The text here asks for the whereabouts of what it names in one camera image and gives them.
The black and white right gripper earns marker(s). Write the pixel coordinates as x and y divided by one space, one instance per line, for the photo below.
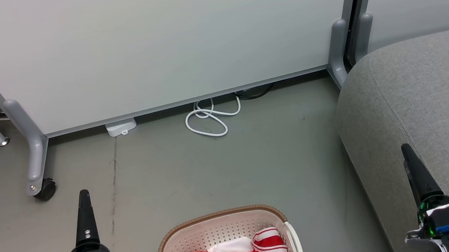
425 214

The grey fabric sofa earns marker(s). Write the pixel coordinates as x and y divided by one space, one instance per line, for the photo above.
435 92

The black caster wheel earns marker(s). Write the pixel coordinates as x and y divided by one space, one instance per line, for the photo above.
47 190

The grey partition foot with caster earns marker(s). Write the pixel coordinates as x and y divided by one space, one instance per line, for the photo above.
37 152

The white power adapter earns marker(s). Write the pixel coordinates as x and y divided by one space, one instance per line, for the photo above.
119 126

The cream perforated laundry basket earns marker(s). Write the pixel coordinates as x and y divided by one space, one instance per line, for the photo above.
204 234

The wide white partition panel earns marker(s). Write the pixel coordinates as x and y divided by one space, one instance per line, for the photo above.
151 44

